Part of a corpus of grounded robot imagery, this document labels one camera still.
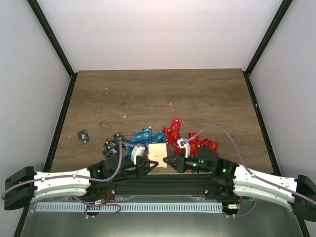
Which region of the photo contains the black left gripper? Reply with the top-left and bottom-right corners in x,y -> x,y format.
110,158 -> 159,180

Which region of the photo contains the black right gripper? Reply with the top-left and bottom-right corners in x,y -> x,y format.
163,152 -> 214,174

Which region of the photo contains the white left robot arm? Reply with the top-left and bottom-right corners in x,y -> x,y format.
1,157 -> 158,210

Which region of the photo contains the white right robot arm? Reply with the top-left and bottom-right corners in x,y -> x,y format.
175,146 -> 316,222

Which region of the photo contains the red VIP card far right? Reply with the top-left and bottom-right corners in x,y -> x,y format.
207,140 -> 219,152

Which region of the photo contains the blue VIP card centre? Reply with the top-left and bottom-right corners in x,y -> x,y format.
133,131 -> 152,142

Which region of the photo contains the blue vip card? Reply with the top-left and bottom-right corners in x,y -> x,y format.
133,131 -> 152,142
151,131 -> 166,143

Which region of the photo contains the blue VIP card right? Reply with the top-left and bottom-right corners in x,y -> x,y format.
151,131 -> 166,143

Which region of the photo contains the red VIP card long diagonal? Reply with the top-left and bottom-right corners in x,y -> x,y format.
162,127 -> 181,146

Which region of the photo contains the blue card top with chip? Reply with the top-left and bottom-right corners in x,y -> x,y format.
142,127 -> 152,133

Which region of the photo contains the black card top of pile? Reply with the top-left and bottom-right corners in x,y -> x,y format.
113,132 -> 128,142

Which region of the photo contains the black card middle of pile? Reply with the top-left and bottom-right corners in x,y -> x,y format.
103,138 -> 118,148

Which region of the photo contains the red VIP card top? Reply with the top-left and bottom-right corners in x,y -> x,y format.
170,118 -> 182,131

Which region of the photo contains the lone black VIP card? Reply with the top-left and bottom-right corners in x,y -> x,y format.
77,129 -> 90,145

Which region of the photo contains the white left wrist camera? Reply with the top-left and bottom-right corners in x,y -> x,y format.
131,144 -> 145,165

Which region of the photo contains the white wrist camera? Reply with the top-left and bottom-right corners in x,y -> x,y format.
131,144 -> 145,165
177,138 -> 191,158

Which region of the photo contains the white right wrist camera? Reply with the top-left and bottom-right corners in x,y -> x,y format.
177,138 -> 191,158

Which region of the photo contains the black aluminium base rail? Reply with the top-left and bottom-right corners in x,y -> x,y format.
71,172 -> 250,200

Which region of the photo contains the light blue slotted cable duct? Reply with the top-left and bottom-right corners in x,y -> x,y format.
36,202 -> 223,213

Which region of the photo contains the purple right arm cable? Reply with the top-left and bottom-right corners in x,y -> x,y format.
184,124 -> 316,219

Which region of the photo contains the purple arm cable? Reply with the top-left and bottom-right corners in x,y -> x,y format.
184,124 -> 316,219
1,140 -> 135,219

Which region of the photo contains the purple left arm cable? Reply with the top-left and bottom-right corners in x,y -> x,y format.
1,140 -> 135,219

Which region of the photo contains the black frame post right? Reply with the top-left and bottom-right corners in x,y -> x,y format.
245,0 -> 293,75

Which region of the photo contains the black frame post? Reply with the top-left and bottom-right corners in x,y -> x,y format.
245,0 -> 293,75
27,0 -> 75,78

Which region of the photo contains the black frame post left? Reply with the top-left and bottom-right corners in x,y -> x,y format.
27,0 -> 75,78

